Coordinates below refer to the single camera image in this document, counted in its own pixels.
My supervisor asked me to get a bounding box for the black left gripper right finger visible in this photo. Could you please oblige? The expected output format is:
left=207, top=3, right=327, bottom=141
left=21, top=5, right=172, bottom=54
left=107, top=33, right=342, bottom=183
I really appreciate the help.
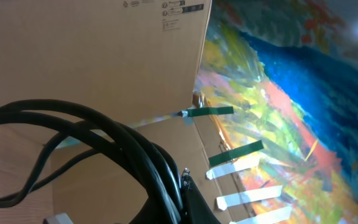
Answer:
left=181, top=168, right=220, bottom=224

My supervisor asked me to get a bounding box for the brown cardboard backdrop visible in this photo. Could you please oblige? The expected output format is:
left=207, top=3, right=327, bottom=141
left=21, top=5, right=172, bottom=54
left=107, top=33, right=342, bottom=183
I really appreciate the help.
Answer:
left=0, top=0, right=232, bottom=223

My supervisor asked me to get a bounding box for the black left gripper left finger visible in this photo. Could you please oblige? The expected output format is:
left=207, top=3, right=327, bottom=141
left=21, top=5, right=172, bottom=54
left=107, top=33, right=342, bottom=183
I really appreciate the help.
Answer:
left=129, top=198, right=165, bottom=224

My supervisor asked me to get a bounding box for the colourful painted wall mural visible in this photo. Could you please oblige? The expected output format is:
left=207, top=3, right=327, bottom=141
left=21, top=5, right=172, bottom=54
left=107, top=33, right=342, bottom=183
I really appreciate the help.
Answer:
left=196, top=1, right=358, bottom=223

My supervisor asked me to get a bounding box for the white tape strip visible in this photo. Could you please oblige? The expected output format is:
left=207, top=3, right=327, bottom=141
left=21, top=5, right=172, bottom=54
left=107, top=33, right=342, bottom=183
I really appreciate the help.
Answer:
left=206, top=157, right=260, bottom=180
left=216, top=185, right=283, bottom=211
left=230, top=206, right=292, bottom=224

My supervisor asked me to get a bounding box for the green tape strip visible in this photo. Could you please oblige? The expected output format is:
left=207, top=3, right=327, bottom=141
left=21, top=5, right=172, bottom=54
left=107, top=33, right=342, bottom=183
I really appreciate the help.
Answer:
left=181, top=106, right=234, bottom=118
left=208, top=141, right=264, bottom=167

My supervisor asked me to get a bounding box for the green tape strip lower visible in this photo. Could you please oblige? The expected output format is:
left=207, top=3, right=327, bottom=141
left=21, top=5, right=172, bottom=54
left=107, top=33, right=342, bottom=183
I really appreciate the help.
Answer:
left=208, top=141, right=264, bottom=167

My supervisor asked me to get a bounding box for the black cable bundle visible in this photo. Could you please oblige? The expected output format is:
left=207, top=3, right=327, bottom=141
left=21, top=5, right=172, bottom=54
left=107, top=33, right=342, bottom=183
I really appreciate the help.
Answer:
left=0, top=98, right=185, bottom=224

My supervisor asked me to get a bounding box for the white tape strip lower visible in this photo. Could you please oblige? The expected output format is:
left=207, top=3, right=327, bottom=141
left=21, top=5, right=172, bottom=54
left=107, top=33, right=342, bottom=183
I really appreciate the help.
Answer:
left=230, top=206, right=292, bottom=224

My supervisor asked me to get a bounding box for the white tape strip middle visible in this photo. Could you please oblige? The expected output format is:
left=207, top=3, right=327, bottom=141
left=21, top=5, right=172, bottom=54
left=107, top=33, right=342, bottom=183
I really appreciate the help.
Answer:
left=216, top=185, right=283, bottom=211

